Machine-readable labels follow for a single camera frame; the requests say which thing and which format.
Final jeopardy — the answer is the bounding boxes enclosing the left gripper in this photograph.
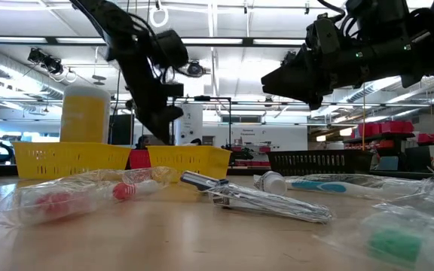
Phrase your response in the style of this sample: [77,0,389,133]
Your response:
[105,28,185,146]

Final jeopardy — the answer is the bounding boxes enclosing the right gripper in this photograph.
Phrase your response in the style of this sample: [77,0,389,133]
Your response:
[261,43,378,111]

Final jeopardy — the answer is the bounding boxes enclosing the blue razor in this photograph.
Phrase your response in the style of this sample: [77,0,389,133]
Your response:
[179,169,231,193]

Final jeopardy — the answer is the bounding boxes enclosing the red toothbrush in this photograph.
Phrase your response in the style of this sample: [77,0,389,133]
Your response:
[0,166,182,228]

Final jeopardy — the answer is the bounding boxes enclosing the blue toothbrush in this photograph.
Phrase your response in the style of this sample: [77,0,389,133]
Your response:
[284,172,434,200]

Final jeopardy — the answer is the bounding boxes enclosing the silver tweezers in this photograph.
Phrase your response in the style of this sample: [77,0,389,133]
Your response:
[205,182,334,224]

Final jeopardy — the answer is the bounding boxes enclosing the white cabinet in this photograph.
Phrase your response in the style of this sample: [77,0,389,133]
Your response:
[181,103,204,146]

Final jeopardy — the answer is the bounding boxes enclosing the person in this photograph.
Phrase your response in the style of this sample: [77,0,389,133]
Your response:
[134,134,151,151]

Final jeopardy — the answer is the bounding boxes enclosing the yellow plastic basket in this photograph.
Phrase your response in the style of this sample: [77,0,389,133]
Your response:
[146,145,233,180]
[12,141,132,180]

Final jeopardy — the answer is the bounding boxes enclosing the red plastic basket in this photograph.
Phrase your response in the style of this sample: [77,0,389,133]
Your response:
[127,148,152,170]

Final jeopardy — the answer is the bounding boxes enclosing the black plastic basket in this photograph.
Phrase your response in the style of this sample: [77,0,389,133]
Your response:
[267,149,375,178]

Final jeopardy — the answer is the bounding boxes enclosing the yellow wipes canister white lid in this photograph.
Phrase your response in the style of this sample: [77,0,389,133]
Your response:
[59,84,112,145]

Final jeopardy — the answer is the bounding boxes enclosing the black shelf rack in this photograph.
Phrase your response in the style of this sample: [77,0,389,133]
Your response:
[343,131,416,152]

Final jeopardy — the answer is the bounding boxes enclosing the black storage bin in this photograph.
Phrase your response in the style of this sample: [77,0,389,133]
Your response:
[405,145,434,172]

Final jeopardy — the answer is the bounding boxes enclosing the green toothbrush in clear bag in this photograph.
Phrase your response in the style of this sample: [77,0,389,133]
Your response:
[313,176,434,271]

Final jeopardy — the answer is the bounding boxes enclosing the black overhead camera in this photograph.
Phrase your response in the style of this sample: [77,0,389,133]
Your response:
[185,59,211,78]

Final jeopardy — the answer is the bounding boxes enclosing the black frame stand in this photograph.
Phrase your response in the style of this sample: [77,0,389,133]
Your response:
[170,96,234,150]

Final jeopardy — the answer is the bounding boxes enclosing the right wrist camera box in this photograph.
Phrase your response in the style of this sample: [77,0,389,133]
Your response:
[306,13,343,57]

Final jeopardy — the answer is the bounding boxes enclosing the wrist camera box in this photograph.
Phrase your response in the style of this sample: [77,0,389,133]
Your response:
[306,13,343,57]
[155,29,190,71]

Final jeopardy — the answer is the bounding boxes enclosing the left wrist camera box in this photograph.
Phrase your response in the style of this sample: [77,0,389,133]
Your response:
[155,29,190,71]

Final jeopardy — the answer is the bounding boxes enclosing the white cable ring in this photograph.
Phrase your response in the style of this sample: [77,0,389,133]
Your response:
[148,5,170,29]

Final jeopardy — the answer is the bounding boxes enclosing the black ceiling camera rig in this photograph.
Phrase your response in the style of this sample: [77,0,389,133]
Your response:
[27,47,64,75]

